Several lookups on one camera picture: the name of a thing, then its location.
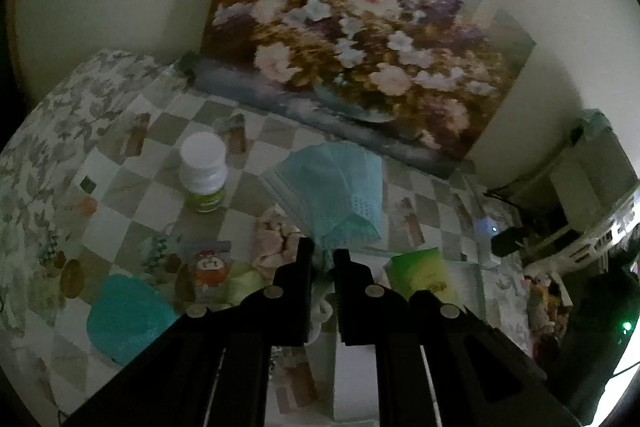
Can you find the green cardboard box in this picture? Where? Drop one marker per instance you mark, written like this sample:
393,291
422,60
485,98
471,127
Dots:
421,271

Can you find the white-capped green pill bottle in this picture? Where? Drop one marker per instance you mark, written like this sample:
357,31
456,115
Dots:
203,171

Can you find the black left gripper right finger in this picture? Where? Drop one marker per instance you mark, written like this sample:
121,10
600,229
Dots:
438,364

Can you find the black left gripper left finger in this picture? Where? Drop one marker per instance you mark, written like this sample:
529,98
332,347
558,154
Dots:
211,370

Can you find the checkered patterned tablecloth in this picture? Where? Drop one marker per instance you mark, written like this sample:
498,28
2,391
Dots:
88,180

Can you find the teal wet wipes pack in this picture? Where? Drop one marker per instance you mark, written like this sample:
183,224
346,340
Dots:
126,318

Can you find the floral painting canvas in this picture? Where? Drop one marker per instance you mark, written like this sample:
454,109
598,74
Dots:
415,80

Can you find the black device with cable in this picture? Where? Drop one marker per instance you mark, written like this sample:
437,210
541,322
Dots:
538,216

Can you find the white tray with green rim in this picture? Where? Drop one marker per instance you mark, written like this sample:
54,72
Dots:
346,376

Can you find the blue surgical face mask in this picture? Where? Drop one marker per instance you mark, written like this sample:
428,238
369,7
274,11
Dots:
333,192

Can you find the small white light device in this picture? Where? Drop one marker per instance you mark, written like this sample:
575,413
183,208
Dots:
485,229

